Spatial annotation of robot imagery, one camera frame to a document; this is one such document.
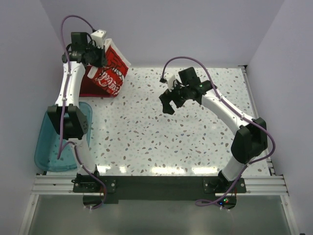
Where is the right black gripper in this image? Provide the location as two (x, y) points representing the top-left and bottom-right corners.
(159, 79), (190, 115)

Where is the white t-shirt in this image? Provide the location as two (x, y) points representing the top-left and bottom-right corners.
(87, 38), (131, 97)

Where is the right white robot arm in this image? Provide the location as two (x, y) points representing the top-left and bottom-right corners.
(159, 67), (268, 192)

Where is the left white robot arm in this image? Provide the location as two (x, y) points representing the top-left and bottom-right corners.
(47, 29), (107, 192)

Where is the blue plastic basket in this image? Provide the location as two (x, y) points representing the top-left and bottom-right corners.
(34, 102), (96, 174)

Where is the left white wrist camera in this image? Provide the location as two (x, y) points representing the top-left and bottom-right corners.
(91, 29), (107, 48)

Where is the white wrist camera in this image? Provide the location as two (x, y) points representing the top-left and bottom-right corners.
(91, 29), (107, 48)
(160, 73), (179, 91)

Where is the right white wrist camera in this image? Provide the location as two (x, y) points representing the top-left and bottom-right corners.
(160, 73), (179, 91)

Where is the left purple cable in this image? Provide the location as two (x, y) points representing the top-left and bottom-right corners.
(56, 15), (108, 210)

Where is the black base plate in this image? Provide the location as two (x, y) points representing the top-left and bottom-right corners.
(72, 175), (247, 208)

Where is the aluminium frame rail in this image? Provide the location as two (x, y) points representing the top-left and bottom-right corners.
(18, 173), (81, 235)

